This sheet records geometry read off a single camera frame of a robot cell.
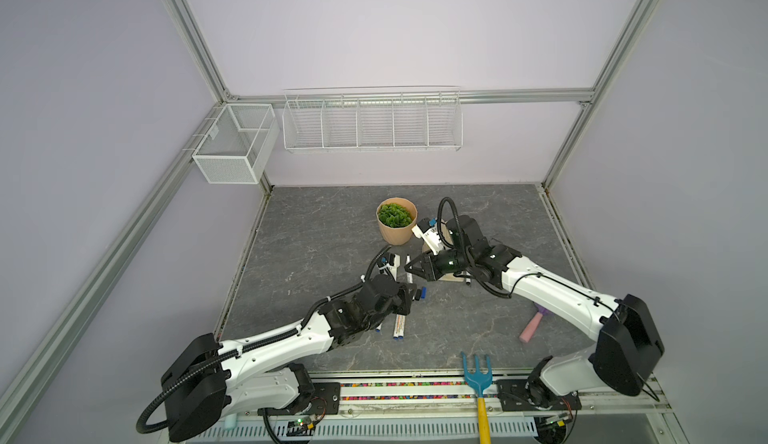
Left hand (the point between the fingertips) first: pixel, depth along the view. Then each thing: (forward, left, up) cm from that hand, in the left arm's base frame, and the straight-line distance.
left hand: (413, 291), depth 77 cm
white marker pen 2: (-5, +4, -14) cm, 15 cm away
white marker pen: (+6, +1, +6) cm, 9 cm away
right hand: (+5, +1, +4) cm, 6 cm away
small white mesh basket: (+54, +56, +8) cm, 78 cm away
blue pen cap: (+6, -5, -14) cm, 16 cm away
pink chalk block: (-8, -33, -12) cm, 36 cm away
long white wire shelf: (+55, +7, +15) cm, 58 cm away
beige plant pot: (+23, +3, -7) cm, 24 cm away
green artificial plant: (+28, +3, -3) cm, 28 cm away
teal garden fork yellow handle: (-20, -16, -13) cm, 28 cm away
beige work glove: (+5, -3, +12) cm, 14 cm away
